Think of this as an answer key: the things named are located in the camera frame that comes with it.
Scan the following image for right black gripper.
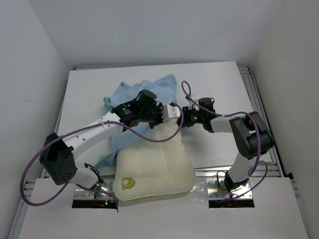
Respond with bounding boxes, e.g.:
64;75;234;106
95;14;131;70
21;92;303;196
174;106;205;127

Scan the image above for blue green pillowcase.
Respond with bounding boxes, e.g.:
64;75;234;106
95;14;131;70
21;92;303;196
95;74;177;169

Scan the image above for cream yellow pillow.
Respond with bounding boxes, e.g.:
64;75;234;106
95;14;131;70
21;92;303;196
113;120;196;201

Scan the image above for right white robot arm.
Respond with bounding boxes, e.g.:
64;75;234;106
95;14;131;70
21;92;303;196
179;96;275;192

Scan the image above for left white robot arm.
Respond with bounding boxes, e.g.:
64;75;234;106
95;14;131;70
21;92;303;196
39;90;169;189

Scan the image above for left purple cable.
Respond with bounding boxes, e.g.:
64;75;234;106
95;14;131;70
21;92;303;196
19;102;185;207

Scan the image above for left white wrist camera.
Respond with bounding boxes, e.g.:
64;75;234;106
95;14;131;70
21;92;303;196
162;105;181;122

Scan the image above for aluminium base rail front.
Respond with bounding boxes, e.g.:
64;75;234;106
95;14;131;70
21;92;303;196
73;168;253;206

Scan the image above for aluminium frame rail right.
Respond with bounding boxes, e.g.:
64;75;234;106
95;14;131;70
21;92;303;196
237;65;284;177

